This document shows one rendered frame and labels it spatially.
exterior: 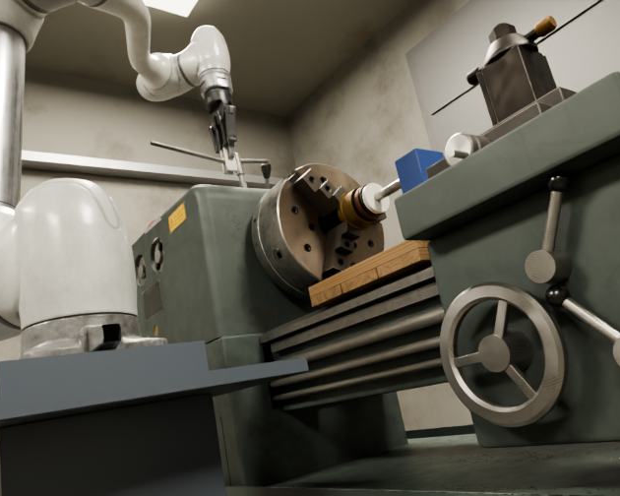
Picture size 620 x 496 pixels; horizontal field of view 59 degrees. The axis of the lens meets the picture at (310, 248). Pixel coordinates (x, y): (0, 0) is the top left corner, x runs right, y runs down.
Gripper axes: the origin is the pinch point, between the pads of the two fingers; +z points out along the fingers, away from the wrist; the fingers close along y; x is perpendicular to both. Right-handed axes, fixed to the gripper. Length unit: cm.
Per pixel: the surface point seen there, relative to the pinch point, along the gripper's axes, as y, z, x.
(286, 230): 23.6, 28.8, -2.2
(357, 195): 37.1, 25.5, 8.3
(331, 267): 26.8, 38.4, 5.4
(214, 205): 8.1, 16.7, -10.7
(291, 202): 23.6, 21.8, 0.7
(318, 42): -130, -174, 166
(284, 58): -154, -174, 152
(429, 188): 77, 43, -18
